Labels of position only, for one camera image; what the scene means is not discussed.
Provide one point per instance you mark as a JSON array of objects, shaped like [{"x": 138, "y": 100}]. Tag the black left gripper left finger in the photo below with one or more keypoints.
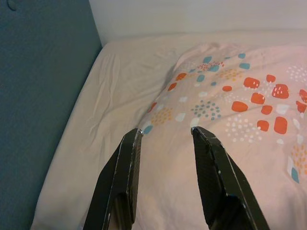
[{"x": 120, "y": 172}]

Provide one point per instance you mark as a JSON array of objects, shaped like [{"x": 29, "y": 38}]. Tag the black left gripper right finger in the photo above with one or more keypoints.
[{"x": 216, "y": 172}]

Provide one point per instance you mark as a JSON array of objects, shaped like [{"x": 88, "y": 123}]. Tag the pink pillow with coloured spots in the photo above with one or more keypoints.
[{"x": 216, "y": 95}]

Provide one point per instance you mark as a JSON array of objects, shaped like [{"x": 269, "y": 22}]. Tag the grey-blue upholstered headboard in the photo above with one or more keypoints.
[{"x": 36, "y": 83}]

